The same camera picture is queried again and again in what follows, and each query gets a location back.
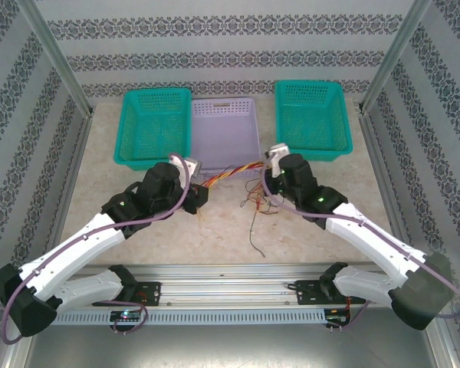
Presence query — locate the aluminium mounting rail beam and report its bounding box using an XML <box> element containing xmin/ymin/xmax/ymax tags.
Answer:
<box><xmin>21</xmin><ymin>262</ymin><xmax>440</xmax><ymax>307</ymax></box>

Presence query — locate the thin black wire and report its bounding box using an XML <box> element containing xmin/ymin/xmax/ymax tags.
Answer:
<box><xmin>239</xmin><ymin>179</ymin><xmax>277</xmax><ymax>210</ymax></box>
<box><xmin>245</xmin><ymin>178</ymin><xmax>271</xmax><ymax>200</ymax></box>

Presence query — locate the purple plastic basket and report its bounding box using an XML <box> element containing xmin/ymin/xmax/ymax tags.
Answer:
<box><xmin>187</xmin><ymin>97</ymin><xmax>264</xmax><ymax>181</ymax></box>

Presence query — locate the grey metal sheet panel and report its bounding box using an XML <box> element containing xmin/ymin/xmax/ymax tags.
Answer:
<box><xmin>7</xmin><ymin>304</ymin><xmax>459</xmax><ymax>368</ymax></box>

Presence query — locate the white slotted cable duct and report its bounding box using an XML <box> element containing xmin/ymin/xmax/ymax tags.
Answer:
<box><xmin>55</xmin><ymin>309</ymin><xmax>327</xmax><ymax>326</ymax></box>

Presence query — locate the aluminium side rail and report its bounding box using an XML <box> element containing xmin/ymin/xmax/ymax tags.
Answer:
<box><xmin>358</xmin><ymin>107</ymin><xmax>422</xmax><ymax>275</ymax></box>
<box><xmin>38</xmin><ymin>113</ymin><xmax>94</xmax><ymax>279</ymax></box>

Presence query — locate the teal plastic basket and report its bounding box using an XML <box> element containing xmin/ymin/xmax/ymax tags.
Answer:
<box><xmin>274</xmin><ymin>79</ymin><xmax>354</xmax><ymax>162</ymax></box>
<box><xmin>113</xmin><ymin>87</ymin><xmax>193</xmax><ymax>172</ymax></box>

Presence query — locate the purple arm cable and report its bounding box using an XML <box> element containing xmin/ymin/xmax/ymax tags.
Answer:
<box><xmin>261</xmin><ymin>168</ymin><xmax>460</xmax><ymax>334</ymax></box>
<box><xmin>2</xmin><ymin>153</ymin><xmax>189</xmax><ymax>345</ymax></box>

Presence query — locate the thin red wire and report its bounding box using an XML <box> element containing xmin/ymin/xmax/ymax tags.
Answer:
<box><xmin>201</xmin><ymin>160</ymin><xmax>288</xmax><ymax>215</ymax></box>
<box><xmin>202</xmin><ymin>160</ymin><xmax>292</xmax><ymax>215</ymax></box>

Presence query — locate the small circuit board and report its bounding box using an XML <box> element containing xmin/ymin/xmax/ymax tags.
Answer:
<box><xmin>324</xmin><ymin>307</ymin><xmax>352</xmax><ymax>327</ymax></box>
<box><xmin>110</xmin><ymin>310</ymin><xmax>143</xmax><ymax>322</ymax></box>

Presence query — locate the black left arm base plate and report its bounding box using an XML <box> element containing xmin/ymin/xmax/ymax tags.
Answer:
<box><xmin>94</xmin><ymin>281</ymin><xmax>162</xmax><ymax>307</ymax></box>

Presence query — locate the aluminium frame post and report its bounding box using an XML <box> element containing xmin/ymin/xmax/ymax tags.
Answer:
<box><xmin>359</xmin><ymin>0</ymin><xmax>434</xmax><ymax>112</ymax></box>
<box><xmin>15</xmin><ymin>0</ymin><xmax>95</xmax><ymax>116</ymax></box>

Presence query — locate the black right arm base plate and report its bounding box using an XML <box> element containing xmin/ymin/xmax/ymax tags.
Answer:
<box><xmin>295</xmin><ymin>279</ymin><xmax>367</xmax><ymax>307</ymax></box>

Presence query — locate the thin dark green wire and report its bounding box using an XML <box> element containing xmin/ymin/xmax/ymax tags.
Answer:
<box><xmin>247</xmin><ymin>187</ymin><xmax>268</xmax><ymax>258</ymax></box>

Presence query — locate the thin yellow wire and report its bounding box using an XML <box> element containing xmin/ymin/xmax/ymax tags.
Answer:
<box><xmin>197</xmin><ymin>160</ymin><xmax>271</xmax><ymax>228</ymax></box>
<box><xmin>201</xmin><ymin>160</ymin><xmax>271</xmax><ymax>189</ymax></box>

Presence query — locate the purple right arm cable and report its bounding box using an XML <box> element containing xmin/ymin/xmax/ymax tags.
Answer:
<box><xmin>261</xmin><ymin>168</ymin><xmax>460</xmax><ymax>334</ymax></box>

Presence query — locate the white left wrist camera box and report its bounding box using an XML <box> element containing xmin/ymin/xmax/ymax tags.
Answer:
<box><xmin>169</xmin><ymin>152</ymin><xmax>203</xmax><ymax>180</ymax></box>

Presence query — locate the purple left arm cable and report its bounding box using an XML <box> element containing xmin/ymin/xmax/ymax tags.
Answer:
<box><xmin>2</xmin><ymin>153</ymin><xmax>189</xmax><ymax>345</ymax></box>

